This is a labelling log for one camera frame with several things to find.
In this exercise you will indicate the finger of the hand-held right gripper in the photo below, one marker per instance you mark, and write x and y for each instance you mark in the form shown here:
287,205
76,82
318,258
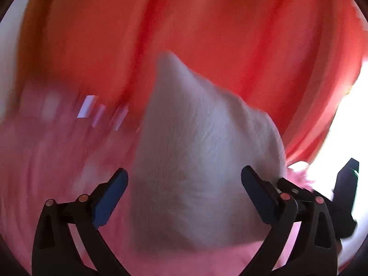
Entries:
299,192

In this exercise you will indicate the pale pink sweater black hearts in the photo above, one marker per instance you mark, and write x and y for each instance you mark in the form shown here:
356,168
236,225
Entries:
195,149

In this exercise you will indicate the pink printed blanket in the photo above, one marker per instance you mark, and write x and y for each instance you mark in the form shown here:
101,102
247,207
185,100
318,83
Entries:
43,172

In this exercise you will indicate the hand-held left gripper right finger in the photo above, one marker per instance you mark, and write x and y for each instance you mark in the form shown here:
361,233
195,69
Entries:
257,195

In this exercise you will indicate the orange curtain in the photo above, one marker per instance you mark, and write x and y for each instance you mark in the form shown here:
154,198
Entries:
230,34

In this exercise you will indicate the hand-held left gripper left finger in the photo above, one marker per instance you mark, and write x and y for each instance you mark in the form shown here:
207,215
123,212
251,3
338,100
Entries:
112,197

